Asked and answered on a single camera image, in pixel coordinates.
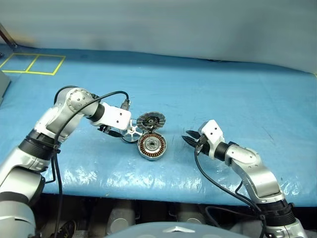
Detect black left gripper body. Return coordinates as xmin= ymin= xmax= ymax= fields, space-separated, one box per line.
xmin=97 ymin=124 xmax=120 ymax=137

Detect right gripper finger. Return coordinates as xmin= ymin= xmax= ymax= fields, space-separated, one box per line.
xmin=181 ymin=135 xmax=200 ymax=149
xmin=185 ymin=129 xmax=201 ymax=140

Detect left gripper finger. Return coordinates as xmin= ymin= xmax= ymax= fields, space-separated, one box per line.
xmin=108 ymin=131 xmax=125 ymax=140

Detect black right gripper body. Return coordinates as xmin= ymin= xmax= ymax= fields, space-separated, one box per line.
xmin=195 ymin=134 xmax=211 ymax=156

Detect black-rimmed silver spoked rotor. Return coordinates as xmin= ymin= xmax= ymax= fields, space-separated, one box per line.
xmin=120 ymin=118 xmax=143 ymax=144

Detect grey segmented motor cover disc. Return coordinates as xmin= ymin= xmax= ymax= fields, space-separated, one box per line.
xmin=136 ymin=111 xmax=166 ymax=132

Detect silver motor stator copper windings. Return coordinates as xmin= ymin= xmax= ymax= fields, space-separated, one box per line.
xmin=137 ymin=131 xmax=168 ymax=162

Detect blue plastic table cover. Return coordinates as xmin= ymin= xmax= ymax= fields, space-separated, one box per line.
xmin=0 ymin=43 xmax=317 ymax=207

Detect dark grey rounded shape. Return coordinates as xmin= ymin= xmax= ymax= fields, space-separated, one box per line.
xmin=106 ymin=200 xmax=136 ymax=235
xmin=176 ymin=204 xmax=207 ymax=224

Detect yellow tape squares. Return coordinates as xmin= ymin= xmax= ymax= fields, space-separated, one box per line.
xmin=0 ymin=52 xmax=66 ymax=76

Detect grey robot torso cover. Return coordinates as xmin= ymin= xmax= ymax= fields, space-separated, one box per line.
xmin=104 ymin=221 xmax=239 ymax=238

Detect grey metal box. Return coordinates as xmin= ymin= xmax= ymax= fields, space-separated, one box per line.
xmin=0 ymin=70 xmax=12 ymax=105

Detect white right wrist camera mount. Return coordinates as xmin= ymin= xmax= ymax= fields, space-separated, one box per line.
xmin=199 ymin=119 xmax=226 ymax=158

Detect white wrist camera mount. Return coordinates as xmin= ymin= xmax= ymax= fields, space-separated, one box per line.
xmin=95 ymin=102 xmax=132 ymax=132
xmin=199 ymin=119 xmax=226 ymax=158

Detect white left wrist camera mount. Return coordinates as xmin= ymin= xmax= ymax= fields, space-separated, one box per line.
xmin=95 ymin=102 xmax=132 ymax=132

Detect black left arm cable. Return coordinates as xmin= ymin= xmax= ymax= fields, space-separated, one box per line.
xmin=44 ymin=91 xmax=132 ymax=238

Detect metal frame post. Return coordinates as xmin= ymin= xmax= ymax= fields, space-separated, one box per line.
xmin=0 ymin=22 xmax=17 ymax=49

